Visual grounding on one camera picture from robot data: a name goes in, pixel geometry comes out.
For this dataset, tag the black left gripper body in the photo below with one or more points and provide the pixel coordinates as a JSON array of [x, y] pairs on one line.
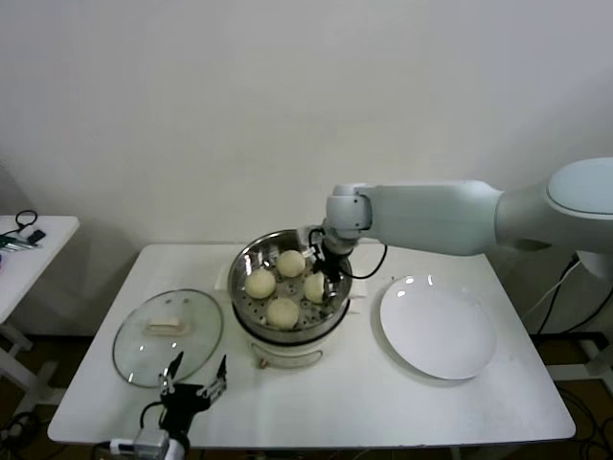
[[182, 405]]

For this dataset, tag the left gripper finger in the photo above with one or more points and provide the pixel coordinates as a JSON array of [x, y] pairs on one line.
[[174, 370], [221, 376]]

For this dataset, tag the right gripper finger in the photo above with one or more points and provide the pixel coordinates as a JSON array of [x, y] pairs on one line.
[[330, 290]]

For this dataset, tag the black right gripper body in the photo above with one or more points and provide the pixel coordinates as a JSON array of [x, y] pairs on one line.
[[333, 263]]

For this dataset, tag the white steamed baozi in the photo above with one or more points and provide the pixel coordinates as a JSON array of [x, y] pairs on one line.
[[261, 283], [282, 312], [291, 263], [313, 287]]

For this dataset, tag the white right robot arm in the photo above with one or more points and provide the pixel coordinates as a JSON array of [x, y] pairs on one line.
[[431, 215]]

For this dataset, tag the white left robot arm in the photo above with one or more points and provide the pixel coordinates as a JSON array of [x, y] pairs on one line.
[[178, 446]]

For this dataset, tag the steel steamer basket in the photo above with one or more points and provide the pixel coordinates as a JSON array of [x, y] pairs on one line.
[[239, 306]]

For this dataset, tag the white electric pot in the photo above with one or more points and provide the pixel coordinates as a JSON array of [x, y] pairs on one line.
[[287, 352]]

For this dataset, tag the white round plate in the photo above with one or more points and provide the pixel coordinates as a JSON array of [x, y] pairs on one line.
[[431, 326]]

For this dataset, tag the white side table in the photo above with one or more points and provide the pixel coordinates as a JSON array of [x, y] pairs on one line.
[[52, 235]]

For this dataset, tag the small black device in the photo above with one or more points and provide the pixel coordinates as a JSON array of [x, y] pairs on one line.
[[37, 235]]

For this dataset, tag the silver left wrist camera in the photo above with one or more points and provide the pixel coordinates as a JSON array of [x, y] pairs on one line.
[[151, 441]]

